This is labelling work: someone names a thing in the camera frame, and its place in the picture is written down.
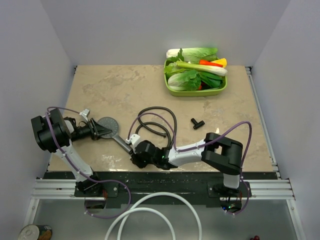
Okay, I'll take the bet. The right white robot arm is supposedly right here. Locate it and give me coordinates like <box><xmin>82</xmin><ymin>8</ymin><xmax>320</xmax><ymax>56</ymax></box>
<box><xmin>125</xmin><ymin>132</ymin><xmax>243</xmax><ymax>197</ymax></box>

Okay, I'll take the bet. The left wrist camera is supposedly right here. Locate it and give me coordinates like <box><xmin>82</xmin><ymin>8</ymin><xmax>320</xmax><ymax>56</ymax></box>
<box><xmin>79</xmin><ymin>108</ymin><xmax>90</xmax><ymax>122</ymax></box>

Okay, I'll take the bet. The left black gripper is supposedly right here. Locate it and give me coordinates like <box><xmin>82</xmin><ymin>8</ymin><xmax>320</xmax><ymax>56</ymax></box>
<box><xmin>70</xmin><ymin>117</ymin><xmax>112</xmax><ymax>142</ymax></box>

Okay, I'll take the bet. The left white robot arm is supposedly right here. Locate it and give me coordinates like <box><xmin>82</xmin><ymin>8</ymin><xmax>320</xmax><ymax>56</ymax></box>
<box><xmin>31</xmin><ymin>108</ymin><xmax>112</xmax><ymax>197</ymax></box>

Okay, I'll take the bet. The yellow pepper piece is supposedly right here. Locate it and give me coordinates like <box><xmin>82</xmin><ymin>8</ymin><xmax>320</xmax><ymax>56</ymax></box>
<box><xmin>212</xmin><ymin>58</ymin><xmax>228</xmax><ymax>68</ymax></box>

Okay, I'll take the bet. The black mounting base plate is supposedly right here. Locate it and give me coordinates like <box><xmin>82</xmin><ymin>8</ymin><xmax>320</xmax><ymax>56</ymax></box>
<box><xmin>40</xmin><ymin>171</ymin><xmax>277</xmax><ymax>209</ymax></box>

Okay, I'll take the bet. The white hose loop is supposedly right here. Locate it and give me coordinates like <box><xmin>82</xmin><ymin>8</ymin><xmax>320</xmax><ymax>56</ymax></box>
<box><xmin>104</xmin><ymin>191</ymin><xmax>203</xmax><ymax>240</ymax></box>

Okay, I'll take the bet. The napa cabbage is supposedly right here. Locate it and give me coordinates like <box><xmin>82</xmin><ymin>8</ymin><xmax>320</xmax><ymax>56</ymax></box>
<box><xmin>166</xmin><ymin>47</ymin><xmax>218</xmax><ymax>64</ymax></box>
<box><xmin>167</xmin><ymin>69</ymin><xmax>201</xmax><ymax>91</ymax></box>

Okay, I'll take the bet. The green celery stalk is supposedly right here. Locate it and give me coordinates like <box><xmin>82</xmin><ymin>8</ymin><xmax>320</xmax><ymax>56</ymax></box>
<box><xmin>175</xmin><ymin>61</ymin><xmax>228</xmax><ymax>77</ymax></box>

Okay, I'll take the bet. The napa cabbage in front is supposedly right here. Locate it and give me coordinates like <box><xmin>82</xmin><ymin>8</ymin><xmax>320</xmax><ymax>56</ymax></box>
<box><xmin>167</xmin><ymin>69</ymin><xmax>201</xmax><ymax>91</ymax></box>

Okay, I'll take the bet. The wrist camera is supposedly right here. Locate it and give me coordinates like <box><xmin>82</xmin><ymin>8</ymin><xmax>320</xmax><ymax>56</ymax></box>
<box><xmin>79</xmin><ymin>108</ymin><xmax>90</xmax><ymax>122</ymax></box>
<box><xmin>125</xmin><ymin>133</ymin><xmax>141</xmax><ymax>146</ymax></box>

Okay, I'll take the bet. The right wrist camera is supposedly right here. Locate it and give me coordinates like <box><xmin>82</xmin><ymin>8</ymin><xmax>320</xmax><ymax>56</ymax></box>
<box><xmin>125</xmin><ymin>133</ymin><xmax>141</xmax><ymax>146</ymax></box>

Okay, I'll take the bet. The green vegetable tray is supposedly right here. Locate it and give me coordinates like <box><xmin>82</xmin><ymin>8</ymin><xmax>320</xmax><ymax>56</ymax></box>
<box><xmin>164</xmin><ymin>60</ymin><xmax>228</xmax><ymax>97</ymax></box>

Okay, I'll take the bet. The black shower hose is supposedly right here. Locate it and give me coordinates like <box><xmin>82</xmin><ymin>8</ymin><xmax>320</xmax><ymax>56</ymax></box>
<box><xmin>136</xmin><ymin>106</ymin><xmax>178</xmax><ymax>148</ymax></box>

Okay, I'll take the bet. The napa cabbage at back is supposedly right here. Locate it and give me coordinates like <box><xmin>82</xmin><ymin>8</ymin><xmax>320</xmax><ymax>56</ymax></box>
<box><xmin>166</xmin><ymin>47</ymin><xmax>218</xmax><ymax>64</ymax></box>

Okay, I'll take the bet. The tin can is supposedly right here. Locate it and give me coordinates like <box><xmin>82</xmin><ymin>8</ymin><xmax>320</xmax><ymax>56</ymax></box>
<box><xmin>18</xmin><ymin>224</ymin><xmax>53</xmax><ymax>240</ymax></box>

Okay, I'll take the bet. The orange carrot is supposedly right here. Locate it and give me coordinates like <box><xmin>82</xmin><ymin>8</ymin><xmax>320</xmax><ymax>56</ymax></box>
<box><xmin>199</xmin><ymin>59</ymin><xmax>224</xmax><ymax>68</ymax></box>

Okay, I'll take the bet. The grey shower head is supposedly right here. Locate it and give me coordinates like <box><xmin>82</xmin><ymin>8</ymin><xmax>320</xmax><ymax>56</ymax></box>
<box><xmin>98</xmin><ymin>117</ymin><xmax>133</xmax><ymax>155</ymax></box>

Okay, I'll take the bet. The black T-shaped fitting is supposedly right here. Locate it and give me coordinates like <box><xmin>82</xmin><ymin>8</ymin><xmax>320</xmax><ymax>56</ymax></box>
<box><xmin>191</xmin><ymin>118</ymin><xmax>205</xmax><ymax>130</ymax></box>

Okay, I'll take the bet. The dark green leafy vegetable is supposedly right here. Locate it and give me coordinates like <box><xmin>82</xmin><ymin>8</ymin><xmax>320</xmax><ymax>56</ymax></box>
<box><xmin>198</xmin><ymin>71</ymin><xmax>223</xmax><ymax>89</ymax></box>

